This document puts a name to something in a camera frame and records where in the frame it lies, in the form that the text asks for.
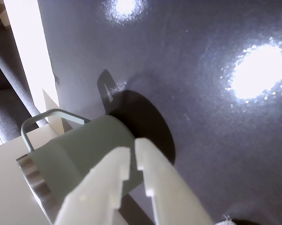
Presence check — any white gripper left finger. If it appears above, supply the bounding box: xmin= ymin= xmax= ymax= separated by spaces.
xmin=53 ymin=147 xmax=130 ymax=225

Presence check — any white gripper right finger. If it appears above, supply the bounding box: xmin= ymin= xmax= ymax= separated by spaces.
xmin=134 ymin=138 xmax=215 ymax=225

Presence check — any white gauze piece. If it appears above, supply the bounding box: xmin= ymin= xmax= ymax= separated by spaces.
xmin=215 ymin=214 xmax=241 ymax=225

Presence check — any pale green steel-rimmed mug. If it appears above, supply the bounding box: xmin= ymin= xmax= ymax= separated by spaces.
xmin=15 ymin=109 xmax=144 ymax=225

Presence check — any black table mat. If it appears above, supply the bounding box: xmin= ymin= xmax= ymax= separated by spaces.
xmin=37 ymin=0 xmax=282 ymax=225

